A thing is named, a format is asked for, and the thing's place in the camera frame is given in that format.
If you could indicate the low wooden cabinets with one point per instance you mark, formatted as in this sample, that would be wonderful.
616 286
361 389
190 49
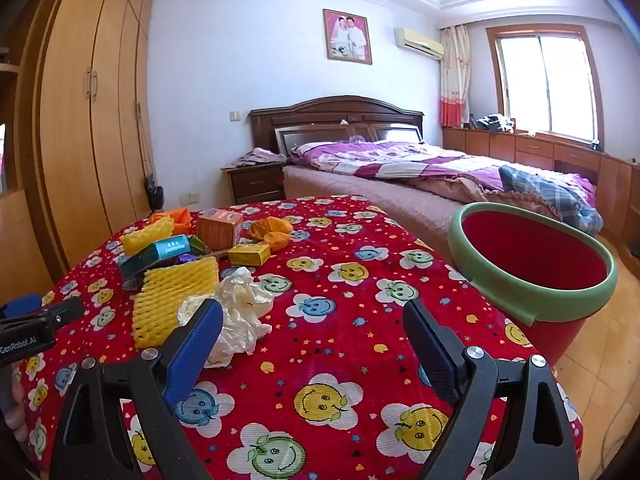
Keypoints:
575 160

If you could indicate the small yellow box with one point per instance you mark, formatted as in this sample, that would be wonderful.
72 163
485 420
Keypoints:
247 255

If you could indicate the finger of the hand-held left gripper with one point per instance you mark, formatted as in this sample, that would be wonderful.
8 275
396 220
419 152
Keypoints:
20 305
55 312

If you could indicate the dark wooden nightstand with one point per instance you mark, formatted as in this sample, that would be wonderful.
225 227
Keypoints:
255 185

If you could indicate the red bucket with green rim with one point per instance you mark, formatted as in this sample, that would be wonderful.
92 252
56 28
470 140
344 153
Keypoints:
530 255

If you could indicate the small yellow foam net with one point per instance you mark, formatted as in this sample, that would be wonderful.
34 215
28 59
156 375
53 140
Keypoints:
145 237

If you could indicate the orange foam net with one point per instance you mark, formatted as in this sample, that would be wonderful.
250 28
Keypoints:
172 220
272 232

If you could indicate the purple patchwork quilt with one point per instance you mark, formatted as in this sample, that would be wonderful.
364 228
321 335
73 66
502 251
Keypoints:
425 160

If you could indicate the blue plaid cloth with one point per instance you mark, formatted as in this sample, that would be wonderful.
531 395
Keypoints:
550 195

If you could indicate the person's left hand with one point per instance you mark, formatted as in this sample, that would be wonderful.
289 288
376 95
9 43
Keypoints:
15 410

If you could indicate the green packet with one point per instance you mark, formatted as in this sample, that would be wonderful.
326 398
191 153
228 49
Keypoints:
198 245

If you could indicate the dark clothes pile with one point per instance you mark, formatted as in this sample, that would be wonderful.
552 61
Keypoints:
492 124

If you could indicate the pink clothes pile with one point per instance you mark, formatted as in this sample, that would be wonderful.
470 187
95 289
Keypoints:
260 156

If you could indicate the dark wrapper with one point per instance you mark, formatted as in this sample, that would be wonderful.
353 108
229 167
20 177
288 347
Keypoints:
134 280

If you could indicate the white tissue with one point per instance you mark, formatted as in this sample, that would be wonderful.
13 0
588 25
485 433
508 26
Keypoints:
240 305

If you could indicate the wall air conditioner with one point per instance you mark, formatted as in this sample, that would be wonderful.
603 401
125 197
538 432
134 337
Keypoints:
417 42

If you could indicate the purple wrapper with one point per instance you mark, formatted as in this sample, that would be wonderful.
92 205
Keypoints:
186 258

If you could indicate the wooden framed window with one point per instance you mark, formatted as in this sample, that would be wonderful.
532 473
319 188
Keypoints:
545 85

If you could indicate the orange cardboard box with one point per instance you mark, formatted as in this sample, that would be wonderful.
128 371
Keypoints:
220 232

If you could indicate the red printed tablecloth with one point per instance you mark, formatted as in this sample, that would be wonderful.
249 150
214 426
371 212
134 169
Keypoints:
325 335

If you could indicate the teal carton box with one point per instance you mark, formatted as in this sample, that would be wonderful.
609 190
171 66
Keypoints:
160 252

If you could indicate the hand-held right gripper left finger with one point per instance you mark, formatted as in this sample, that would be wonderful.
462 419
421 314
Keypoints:
195 345

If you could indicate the wooden wardrobe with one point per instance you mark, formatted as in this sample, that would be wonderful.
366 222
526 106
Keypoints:
90 135

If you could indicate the bed with brown cover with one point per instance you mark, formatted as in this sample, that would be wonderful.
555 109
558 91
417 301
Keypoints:
350 182

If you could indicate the dark wooden headboard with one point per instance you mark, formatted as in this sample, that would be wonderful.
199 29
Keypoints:
325 115

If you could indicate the framed wall photo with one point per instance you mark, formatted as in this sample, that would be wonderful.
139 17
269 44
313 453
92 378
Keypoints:
347 35

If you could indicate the purple white pillow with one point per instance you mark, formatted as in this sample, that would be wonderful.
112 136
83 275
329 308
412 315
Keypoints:
315 150

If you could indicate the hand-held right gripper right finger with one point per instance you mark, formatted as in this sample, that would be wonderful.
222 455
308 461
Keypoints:
435 355

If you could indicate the crumpled orange foam net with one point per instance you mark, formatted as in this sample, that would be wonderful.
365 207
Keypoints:
272 232

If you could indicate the red and cream curtain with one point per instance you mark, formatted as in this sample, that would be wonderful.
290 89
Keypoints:
455 75

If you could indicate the black hanging bag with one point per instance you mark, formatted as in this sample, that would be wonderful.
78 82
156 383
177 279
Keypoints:
155 195

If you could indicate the large yellow foam net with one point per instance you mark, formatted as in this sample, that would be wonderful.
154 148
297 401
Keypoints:
170 290

